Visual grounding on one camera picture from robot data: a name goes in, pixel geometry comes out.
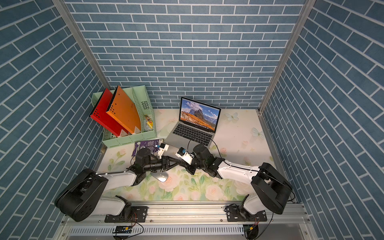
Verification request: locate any small black controller board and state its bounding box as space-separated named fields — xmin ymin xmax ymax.
xmin=113 ymin=226 xmax=133 ymax=236

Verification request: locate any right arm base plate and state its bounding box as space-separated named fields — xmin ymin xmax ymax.
xmin=224 ymin=195 xmax=268 ymax=223

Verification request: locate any mint green file organizer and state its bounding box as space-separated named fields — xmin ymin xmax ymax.
xmin=90 ymin=86 xmax=157 ymax=148

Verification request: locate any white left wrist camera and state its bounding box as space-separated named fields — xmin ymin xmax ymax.
xmin=156 ymin=143 xmax=169 ymax=159

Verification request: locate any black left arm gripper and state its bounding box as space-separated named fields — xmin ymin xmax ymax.
xmin=142 ymin=156 xmax=180 ymax=173

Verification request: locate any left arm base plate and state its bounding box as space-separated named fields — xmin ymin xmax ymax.
xmin=105 ymin=195 xmax=149 ymax=223

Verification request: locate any orange file folder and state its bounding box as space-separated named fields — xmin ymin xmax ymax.
xmin=107 ymin=86 xmax=142 ymax=134

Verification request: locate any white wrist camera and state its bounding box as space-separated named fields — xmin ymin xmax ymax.
xmin=176 ymin=147 xmax=195 ymax=165
xmin=156 ymin=143 xmax=169 ymax=159

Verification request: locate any purple book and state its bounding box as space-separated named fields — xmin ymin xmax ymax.
xmin=132 ymin=139 xmax=164 ymax=156

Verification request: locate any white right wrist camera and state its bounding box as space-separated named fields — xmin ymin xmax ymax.
xmin=176 ymin=147 xmax=195 ymax=165

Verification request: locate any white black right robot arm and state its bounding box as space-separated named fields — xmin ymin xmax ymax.
xmin=177 ymin=144 xmax=293 ymax=215

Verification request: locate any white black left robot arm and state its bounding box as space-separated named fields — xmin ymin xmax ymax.
xmin=55 ymin=145 xmax=189 ymax=223

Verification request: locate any silver laptop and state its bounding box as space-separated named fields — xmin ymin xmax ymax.
xmin=164 ymin=97 xmax=222 ymax=151

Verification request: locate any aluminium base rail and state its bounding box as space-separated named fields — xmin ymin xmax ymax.
xmin=54 ymin=201 xmax=317 ymax=240

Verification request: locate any red file folder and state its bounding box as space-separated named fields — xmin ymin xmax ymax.
xmin=90 ymin=89 xmax=129 ymax=137

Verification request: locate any silver wireless mouse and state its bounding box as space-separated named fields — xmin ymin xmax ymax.
xmin=151 ymin=172 xmax=169 ymax=183

